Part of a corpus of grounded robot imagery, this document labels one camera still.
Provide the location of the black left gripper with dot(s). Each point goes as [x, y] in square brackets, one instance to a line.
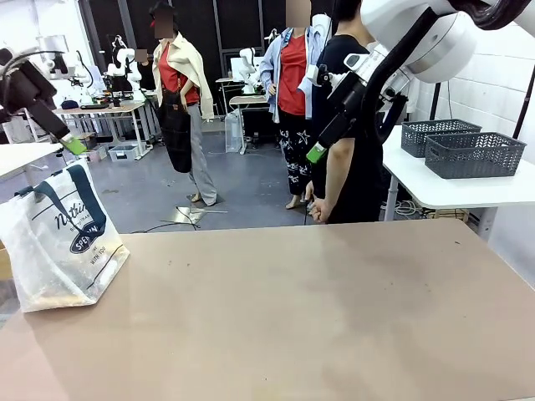
[29, 87]

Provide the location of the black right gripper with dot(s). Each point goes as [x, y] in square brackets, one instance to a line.
[351, 100]

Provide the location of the translucent white shopping bag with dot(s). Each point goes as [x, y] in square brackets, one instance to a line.
[54, 250]

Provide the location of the grey herringbone plastic basket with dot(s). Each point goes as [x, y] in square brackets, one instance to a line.
[474, 154]

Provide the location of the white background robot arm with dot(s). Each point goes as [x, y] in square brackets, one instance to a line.
[248, 67]

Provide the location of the person's left forearm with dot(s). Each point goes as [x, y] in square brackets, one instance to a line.
[340, 175]

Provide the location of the person's left hand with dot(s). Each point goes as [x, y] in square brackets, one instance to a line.
[322, 211]

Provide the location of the white desk with leg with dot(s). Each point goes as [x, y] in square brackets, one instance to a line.
[25, 156]

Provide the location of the person in black shirt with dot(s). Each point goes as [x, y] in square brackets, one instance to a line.
[359, 175]

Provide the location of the wooden workbench with tools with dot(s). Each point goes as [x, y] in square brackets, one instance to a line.
[104, 109]

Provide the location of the white storage crate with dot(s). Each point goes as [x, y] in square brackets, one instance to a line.
[123, 153]

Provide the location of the wooden background desk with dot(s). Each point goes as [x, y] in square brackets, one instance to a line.
[251, 102]

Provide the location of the clear plastic floor container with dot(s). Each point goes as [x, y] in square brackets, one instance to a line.
[234, 133]

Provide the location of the grey lattice plastic basket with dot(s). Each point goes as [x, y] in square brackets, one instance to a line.
[434, 133]

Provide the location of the background person black shirt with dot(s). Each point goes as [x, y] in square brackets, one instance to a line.
[146, 71]

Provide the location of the black upright pole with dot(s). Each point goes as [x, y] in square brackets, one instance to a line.
[436, 100]

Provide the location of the mannequin with cream jacket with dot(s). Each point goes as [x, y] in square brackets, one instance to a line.
[184, 83]

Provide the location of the white side table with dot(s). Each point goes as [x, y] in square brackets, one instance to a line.
[460, 192]

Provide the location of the black slanted stand pole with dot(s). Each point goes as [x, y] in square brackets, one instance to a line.
[524, 104]

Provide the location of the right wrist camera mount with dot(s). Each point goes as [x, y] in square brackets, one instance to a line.
[325, 77]

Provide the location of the metal mannequin base plate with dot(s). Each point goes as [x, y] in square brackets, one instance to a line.
[192, 215]

